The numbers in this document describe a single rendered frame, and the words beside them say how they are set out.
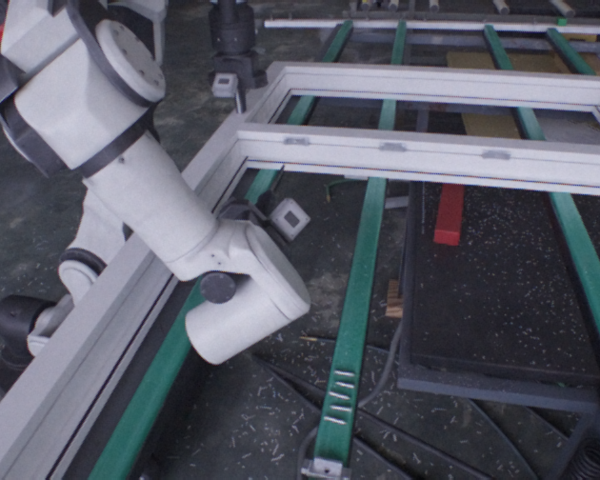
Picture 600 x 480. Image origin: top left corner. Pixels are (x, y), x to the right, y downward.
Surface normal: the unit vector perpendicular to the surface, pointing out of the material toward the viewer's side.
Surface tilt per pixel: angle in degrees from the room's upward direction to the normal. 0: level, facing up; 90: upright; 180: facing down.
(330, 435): 0
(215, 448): 0
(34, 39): 106
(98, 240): 90
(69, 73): 46
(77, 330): 0
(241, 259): 81
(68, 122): 62
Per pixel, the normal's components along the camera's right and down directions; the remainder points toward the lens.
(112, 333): 0.98, 0.10
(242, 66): -0.21, 0.59
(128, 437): -0.04, -0.80
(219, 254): 0.10, 0.46
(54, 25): 0.28, 0.77
